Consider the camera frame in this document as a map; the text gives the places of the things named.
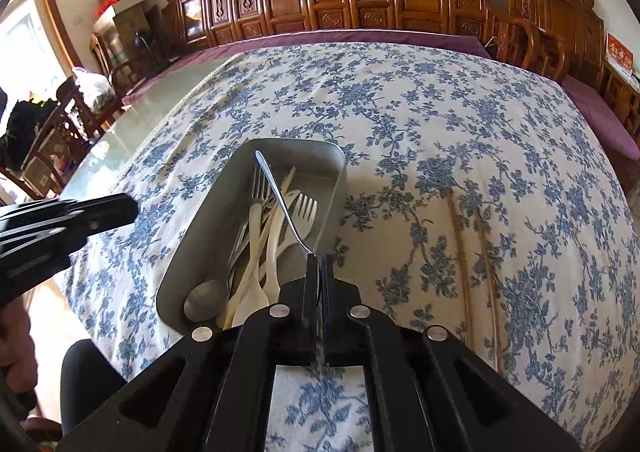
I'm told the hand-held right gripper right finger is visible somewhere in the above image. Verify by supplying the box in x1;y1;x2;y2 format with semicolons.
321;254;582;452

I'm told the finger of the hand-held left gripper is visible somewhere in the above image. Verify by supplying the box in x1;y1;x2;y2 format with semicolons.
0;226;87;265
0;192;140;239

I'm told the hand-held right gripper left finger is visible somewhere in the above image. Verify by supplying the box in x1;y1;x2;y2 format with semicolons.
55;254;320;452

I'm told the white ceramic spoon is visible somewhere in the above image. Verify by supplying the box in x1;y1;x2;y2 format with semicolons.
261;189;302;307

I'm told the white plastic spoon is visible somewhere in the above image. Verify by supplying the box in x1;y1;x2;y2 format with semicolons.
231;202;272;329

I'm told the grey utensil tray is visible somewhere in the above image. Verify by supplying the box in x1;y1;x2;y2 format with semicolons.
156;137;349;334

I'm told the cream plastic fork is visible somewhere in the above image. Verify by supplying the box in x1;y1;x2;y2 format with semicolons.
276;192;320;259

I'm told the silver metal cutlery piece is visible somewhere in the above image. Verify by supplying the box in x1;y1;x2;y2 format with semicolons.
253;149;321;264

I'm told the person's left hand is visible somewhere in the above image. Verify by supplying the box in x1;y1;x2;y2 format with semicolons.
0;298;40;397

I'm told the wooden dining chair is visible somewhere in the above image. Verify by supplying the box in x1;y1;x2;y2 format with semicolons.
89;31;153;99
20;78;123;200

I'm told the black backpack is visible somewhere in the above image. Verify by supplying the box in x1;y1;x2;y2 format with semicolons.
1;98;52;169

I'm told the clear plastic bag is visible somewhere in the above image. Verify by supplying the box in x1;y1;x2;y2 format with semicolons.
71;66;117;112

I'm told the person's black trouser leg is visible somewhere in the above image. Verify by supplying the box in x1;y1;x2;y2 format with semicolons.
60;338;130;435

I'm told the metal fork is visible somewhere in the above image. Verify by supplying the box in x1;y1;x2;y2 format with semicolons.
227;163;274;285

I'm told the cream chopstick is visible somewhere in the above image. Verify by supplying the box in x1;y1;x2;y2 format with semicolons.
217;165;298;331

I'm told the cardboard boxes stack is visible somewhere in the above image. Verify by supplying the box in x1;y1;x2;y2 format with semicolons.
91;0;148;30

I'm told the blue floral tablecloth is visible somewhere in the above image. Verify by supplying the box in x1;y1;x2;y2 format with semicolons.
60;41;640;452

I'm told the wooden armchair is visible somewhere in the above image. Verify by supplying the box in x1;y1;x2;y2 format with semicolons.
486;8;567;84

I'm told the short carved wooden sofa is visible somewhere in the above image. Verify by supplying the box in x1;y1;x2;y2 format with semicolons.
504;0;610;85

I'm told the orange wooden door frame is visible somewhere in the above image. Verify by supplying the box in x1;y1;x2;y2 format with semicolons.
34;0;85;79

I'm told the red wall poster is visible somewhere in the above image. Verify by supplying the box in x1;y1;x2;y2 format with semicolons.
604;31;637;79

